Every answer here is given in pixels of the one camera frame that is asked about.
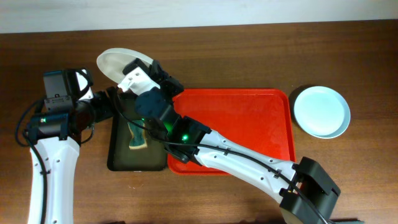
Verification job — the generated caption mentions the red plastic tray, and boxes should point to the red plastic tray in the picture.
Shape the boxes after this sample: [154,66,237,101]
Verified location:
[174,88,296,161]

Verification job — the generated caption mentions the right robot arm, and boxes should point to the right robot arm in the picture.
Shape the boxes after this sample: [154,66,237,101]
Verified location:
[118,58,341,223]

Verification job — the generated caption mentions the green and yellow sponge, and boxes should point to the green and yellow sponge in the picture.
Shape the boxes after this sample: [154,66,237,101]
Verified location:
[127,119,148,150]

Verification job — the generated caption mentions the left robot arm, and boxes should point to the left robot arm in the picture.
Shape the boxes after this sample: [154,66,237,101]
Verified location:
[23,87,116,223]

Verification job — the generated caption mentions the white plate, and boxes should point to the white plate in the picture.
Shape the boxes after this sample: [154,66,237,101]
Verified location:
[96,48,153,84]

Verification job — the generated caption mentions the light blue plate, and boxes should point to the light blue plate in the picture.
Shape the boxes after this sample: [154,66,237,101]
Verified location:
[293,86,351,139]

